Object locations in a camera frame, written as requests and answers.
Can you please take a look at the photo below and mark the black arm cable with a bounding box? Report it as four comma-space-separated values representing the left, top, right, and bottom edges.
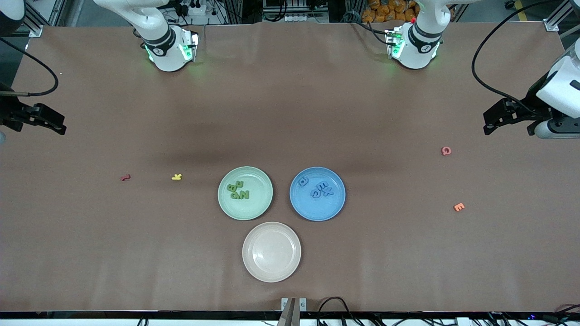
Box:
0, 38, 59, 97
471, 0, 565, 116

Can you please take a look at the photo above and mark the blue plate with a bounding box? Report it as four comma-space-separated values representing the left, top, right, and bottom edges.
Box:
290, 167, 346, 222

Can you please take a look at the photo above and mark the power strip with plugs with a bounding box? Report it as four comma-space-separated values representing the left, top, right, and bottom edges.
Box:
174, 0, 213, 16

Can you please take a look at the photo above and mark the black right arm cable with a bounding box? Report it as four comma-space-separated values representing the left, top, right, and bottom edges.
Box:
0, 38, 59, 97

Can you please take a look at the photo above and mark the metal mounting bracket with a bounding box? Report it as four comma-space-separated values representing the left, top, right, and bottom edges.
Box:
281, 297, 308, 326

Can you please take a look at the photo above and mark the black looped cable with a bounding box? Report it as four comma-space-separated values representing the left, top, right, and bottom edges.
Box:
316, 297, 352, 326

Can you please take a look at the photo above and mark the pale green plate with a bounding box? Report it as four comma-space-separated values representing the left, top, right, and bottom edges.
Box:
217, 166, 274, 221

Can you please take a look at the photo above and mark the pile of orange objects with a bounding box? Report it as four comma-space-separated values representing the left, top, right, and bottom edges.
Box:
362, 0, 420, 23

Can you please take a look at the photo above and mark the aluminium frame bar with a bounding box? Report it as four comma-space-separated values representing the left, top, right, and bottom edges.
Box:
544, 0, 580, 37
23, 0, 66, 38

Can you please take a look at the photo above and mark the pale pink plate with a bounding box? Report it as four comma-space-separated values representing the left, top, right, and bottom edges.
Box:
242, 221, 302, 283

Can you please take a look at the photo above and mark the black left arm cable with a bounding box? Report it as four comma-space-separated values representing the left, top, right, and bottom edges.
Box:
471, 0, 565, 116

